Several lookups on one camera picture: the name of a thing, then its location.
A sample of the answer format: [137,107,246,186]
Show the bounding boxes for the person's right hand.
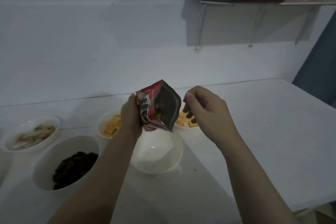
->
[182,86,237,149]

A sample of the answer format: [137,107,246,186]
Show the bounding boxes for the person's left hand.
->
[120,93,158,141]

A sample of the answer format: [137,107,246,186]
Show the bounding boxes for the red foil candy packet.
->
[135,79,182,132]

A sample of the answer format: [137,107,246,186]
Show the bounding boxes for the person's left forearm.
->
[47,131,143,224]

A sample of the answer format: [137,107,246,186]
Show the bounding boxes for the person's right forearm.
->
[217,129,300,224]

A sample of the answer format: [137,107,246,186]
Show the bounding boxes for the yellow snack pieces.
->
[175,111,199,128]

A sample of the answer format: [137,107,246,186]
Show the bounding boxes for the colourful candies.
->
[154,103,165,119]

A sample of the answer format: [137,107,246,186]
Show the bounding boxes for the white bowl with yellow pieces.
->
[174,111,200,131]

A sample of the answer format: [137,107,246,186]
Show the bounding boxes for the orange crackers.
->
[103,114,122,138]

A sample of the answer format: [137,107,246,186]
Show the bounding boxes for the white bowl with orange crackers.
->
[96,110,122,139]

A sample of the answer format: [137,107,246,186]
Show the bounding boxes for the empty white bowl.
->
[130,127,184,175]

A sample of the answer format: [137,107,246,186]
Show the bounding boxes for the dark dried fruit pieces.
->
[52,151,99,191]

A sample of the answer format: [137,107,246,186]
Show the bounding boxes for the white bowl with dark snacks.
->
[33,135,102,192]

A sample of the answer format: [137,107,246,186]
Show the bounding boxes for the pale snack slices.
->
[12,125,56,150]

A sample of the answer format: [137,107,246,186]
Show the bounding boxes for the white bowl with pale slices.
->
[1,116,61,153]

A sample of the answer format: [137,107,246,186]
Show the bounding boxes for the blue door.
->
[292,11,336,109]

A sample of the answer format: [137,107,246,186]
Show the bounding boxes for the white wall shelf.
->
[195,0,336,51]

